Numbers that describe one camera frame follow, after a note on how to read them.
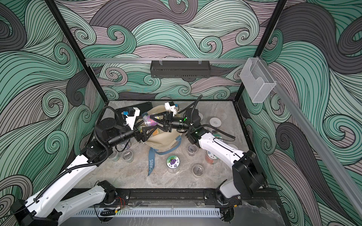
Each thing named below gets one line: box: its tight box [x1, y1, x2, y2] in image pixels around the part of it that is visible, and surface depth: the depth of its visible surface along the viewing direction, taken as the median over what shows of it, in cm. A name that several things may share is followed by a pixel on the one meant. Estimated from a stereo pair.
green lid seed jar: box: [205, 150, 219, 165], surface depth 82 cm
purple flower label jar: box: [165, 155, 181, 174], surface depth 79 cm
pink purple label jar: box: [142, 114, 158, 127], surface depth 62 cm
